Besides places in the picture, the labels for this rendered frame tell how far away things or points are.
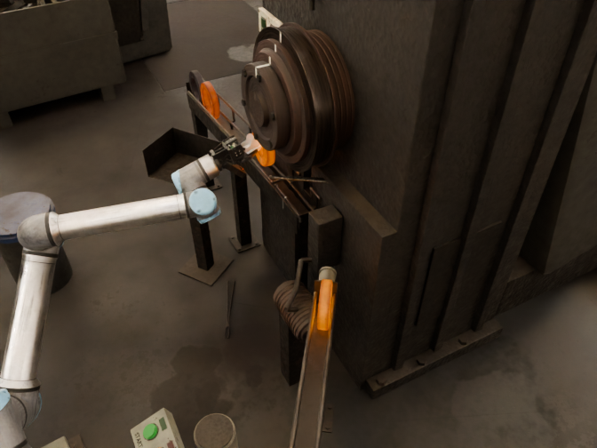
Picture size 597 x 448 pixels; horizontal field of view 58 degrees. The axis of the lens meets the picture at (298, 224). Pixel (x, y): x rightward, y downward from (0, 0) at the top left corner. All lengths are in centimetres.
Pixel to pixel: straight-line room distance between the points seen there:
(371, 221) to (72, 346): 151
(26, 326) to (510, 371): 190
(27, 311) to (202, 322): 82
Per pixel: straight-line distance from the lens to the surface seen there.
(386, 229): 169
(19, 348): 211
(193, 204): 186
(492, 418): 240
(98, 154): 373
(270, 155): 205
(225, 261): 279
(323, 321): 163
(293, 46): 164
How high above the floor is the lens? 201
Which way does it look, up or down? 42 degrees down
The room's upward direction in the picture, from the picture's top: straight up
